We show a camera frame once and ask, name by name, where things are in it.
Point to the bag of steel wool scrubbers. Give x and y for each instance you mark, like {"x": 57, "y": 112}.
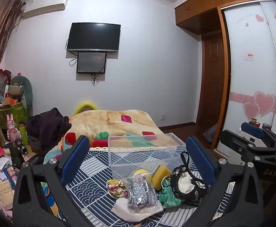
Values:
{"x": 141, "y": 194}

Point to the navy patterned tablecloth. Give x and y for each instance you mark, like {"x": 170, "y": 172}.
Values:
{"x": 95, "y": 186}

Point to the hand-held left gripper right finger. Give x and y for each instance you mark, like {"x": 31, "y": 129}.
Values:
{"x": 199, "y": 157}

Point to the white heart-print wardrobe door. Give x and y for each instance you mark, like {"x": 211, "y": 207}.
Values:
{"x": 253, "y": 80}

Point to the brown wooden door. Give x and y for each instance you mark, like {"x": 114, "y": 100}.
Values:
{"x": 212, "y": 82}

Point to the clear plastic storage box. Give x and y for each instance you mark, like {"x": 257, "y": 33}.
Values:
{"x": 149, "y": 151}

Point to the white cloth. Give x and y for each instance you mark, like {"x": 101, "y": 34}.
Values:
{"x": 123, "y": 209}

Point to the pile of papers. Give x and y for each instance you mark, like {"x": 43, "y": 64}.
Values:
{"x": 0, "y": 184}

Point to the green knitted cloth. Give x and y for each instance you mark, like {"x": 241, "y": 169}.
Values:
{"x": 167, "y": 198}

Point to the small black wall monitor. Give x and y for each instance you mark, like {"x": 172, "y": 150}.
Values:
{"x": 91, "y": 62}

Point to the red door sticker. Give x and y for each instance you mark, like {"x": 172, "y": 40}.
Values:
{"x": 249, "y": 56}

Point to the black white fabric pouch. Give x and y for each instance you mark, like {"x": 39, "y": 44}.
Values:
{"x": 190, "y": 186}

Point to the black wall television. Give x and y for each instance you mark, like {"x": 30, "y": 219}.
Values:
{"x": 94, "y": 36}

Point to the floral fabric scrunchie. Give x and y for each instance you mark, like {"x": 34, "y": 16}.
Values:
{"x": 116, "y": 189}

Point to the colourful printed sheet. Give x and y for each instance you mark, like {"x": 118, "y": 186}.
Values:
{"x": 48, "y": 198}

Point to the green cylinder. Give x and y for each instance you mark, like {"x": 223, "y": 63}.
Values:
{"x": 23, "y": 134}

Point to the yellow green scouring sponge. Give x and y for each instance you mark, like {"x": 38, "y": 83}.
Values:
{"x": 161, "y": 178}

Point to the wooden overhead cabinet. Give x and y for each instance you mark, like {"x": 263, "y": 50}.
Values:
{"x": 199, "y": 7}

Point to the pink rabbit toy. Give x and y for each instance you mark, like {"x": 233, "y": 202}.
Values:
{"x": 13, "y": 132}

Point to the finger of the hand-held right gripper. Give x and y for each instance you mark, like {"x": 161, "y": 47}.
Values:
{"x": 233, "y": 146}
{"x": 252, "y": 130}

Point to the yellow round sponge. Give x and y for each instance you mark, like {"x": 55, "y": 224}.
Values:
{"x": 139, "y": 172}

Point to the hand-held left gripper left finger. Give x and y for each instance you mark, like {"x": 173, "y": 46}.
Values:
{"x": 77, "y": 155}

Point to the green paper bag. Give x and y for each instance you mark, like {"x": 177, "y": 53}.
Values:
{"x": 16, "y": 114}

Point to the dark clothes pile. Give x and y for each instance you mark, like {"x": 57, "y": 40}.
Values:
{"x": 48, "y": 127}

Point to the white air conditioner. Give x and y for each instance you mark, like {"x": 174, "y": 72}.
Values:
{"x": 45, "y": 6}

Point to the beige patchwork blanket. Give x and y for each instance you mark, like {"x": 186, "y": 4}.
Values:
{"x": 109, "y": 123}

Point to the grey green plush pillow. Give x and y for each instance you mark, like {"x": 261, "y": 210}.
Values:
{"x": 22, "y": 88}

